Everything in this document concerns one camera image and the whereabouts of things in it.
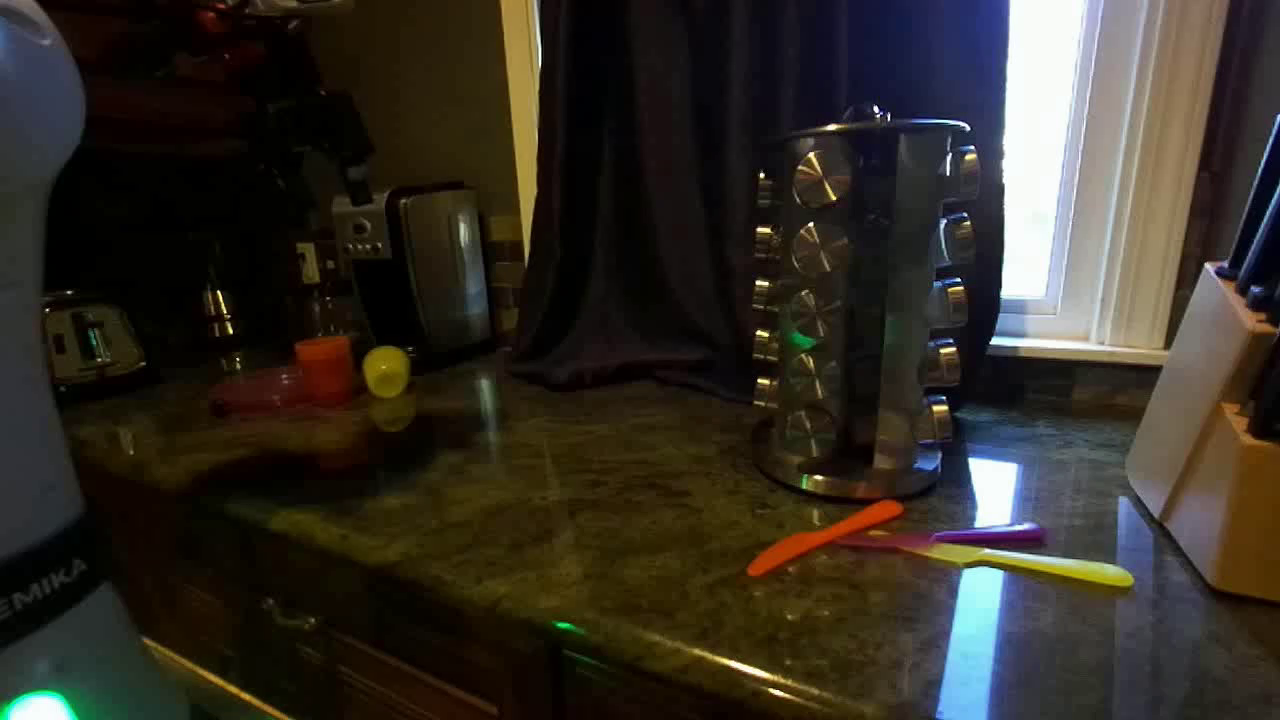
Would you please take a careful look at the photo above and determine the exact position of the steel revolving spice rack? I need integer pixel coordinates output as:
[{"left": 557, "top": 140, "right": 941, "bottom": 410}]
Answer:
[{"left": 749, "top": 113, "right": 992, "bottom": 504}]

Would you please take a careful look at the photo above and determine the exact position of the yellow plastic cup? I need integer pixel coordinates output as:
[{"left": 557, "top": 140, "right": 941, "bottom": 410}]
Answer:
[{"left": 359, "top": 340, "right": 416, "bottom": 402}]

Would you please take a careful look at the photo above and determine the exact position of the orange plastic cup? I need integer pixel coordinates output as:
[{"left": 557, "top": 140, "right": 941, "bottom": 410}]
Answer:
[{"left": 292, "top": 332, "right": 359, "bottom": 410}]

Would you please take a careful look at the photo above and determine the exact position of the small grey canister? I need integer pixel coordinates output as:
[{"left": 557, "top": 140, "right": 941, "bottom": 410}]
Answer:
[{"left": 483, "top": 211, "right": 533, "bottom": 351}]

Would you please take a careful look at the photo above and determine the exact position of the black steel coffee maker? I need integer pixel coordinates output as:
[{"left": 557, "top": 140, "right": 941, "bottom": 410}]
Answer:
[{"left": 326, "top": 179, "right": 497, "bottom": 365}]

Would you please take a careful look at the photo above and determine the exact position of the orange plastic knife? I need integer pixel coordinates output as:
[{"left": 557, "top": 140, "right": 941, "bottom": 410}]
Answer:
[{"left": 741, "top": 497, "right": 910, "bottom": 585}]

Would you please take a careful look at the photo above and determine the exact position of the dark bottle with white label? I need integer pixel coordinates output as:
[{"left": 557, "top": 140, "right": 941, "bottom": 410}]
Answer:
[{"left": 292, "top": 237, "right": 337, "bottom": 334}]

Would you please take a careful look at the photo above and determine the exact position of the pink plastic plate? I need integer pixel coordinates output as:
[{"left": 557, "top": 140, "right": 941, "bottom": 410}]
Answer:
[{"left": 205, "top": 369, "right": 310, "bottom": 414}]

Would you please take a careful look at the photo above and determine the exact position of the purple plastic knife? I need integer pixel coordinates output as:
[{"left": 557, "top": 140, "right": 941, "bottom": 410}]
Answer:
[{"left": 853, "top": 518, "right": 1051, "bottom": 550}]

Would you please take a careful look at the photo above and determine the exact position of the dark glass bottle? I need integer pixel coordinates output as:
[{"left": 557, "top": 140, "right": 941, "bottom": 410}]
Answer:
[{"left": 194, "top": 273, "right": 245, "bottom": 369}]

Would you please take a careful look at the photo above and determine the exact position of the yellow plastic knife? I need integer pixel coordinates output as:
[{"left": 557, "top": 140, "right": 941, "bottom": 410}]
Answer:
[{"left": 862, "top": 530, "right": 1139, "bottom": 594}]

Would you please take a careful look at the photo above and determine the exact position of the silver toaster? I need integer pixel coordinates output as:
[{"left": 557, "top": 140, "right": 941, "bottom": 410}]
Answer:
[{"left": 34, "top": 290, "right": 153, "bottom": 394}]

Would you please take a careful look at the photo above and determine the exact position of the wooden knife block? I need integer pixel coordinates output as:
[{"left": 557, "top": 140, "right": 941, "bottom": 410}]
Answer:
[{"left": 1120, "top": 256, "right": 1280, "bottom": 607}]

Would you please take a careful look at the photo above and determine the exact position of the metal drawer handle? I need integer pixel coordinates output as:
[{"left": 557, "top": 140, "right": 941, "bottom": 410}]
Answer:
[{"left": 255, "top": 594, "right": 324, "bottom": 637}]

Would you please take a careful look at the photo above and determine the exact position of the white window frame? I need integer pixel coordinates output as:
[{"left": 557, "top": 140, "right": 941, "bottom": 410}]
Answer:
[{"left": 983, "top": 0, "right": 1237, "bottom": 373}]

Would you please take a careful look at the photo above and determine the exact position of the dark wood wall cabinet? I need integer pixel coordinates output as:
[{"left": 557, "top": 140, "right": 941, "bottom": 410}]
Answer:
[{"left": 34, "top": 0, "right": 310, "bottom": 152}]

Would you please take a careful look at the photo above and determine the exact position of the black knife handle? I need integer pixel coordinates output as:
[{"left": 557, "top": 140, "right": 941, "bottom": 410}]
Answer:
[
  {"left": 1219, "top": 113, "right": 1280, "bottom": 274},
  {"left": 1237, "top": 183, "right": 1280, "bottom": 302}
]

